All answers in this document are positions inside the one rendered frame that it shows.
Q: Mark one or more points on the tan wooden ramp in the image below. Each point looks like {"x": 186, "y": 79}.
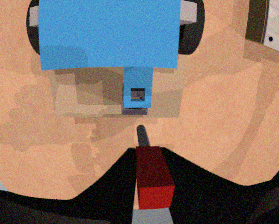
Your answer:
{"x": 99, "y": 92}

